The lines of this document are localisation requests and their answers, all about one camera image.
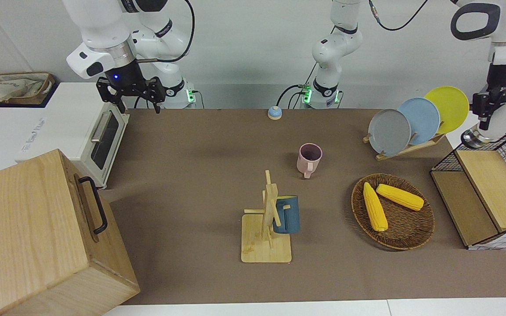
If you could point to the grey plate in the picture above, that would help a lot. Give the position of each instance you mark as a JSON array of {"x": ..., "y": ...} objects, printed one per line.
[{"x": 387, "y": 134}]

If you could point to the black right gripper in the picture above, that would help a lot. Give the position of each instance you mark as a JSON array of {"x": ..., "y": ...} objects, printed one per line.
[{"x": 130, "y": 87}]

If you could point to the light blue plate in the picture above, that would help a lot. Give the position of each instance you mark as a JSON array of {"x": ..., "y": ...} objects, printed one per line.
[{"x": 424, "y": 116}]

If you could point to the wooden plate rack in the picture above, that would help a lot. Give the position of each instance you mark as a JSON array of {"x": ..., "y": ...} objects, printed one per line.
[{"x": 400, "y": 153}]

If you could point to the cream toaster oven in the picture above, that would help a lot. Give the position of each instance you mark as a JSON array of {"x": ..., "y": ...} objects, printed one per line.
[{"x": 64, "y": 123}]

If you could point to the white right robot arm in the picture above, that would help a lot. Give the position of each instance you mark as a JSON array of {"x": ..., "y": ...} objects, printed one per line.
[{"x": 99, "y": 26}]

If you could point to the dark blue mug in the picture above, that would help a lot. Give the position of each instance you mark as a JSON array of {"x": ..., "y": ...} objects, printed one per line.
[{"x": 289, "y": 215}]

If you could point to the yellow corn cob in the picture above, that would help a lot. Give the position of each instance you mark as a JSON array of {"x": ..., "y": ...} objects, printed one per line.
[
  {"x": 400, "y": 197},
  {"x": 375, "y": 208}
]

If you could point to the wooden drawer cabinet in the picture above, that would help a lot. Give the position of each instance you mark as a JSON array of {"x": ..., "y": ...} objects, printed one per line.
[{"x": 29, "y": 237}]

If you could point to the wooden mug tree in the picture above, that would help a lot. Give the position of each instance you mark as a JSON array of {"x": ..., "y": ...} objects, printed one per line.
[{"x": 264, "y": 248}]

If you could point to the yellow plate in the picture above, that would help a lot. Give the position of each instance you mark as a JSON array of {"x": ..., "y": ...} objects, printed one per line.
[{"x": 453, "y": 105}]

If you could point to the pink mug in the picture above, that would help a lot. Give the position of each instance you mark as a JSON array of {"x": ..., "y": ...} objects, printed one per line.
[{"x": 308, "y": 164}]

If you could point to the white plastic bag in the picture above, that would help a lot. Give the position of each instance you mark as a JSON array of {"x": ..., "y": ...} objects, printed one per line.
[{"x": 7, "y": 87}]

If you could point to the white cup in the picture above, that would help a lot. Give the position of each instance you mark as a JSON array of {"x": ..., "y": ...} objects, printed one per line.
[{"x": 505, "y": 118}]

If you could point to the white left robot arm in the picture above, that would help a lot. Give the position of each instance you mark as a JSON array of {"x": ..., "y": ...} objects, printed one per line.
[{"x": 336, "y": 44}]

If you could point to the round wicker basket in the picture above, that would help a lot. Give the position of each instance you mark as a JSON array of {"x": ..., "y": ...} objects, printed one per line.
[{"x": 406, "y": 228}]

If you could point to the brown table mat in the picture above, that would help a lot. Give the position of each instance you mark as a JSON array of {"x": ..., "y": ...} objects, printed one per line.
[{"x": 191, "y": 175}]

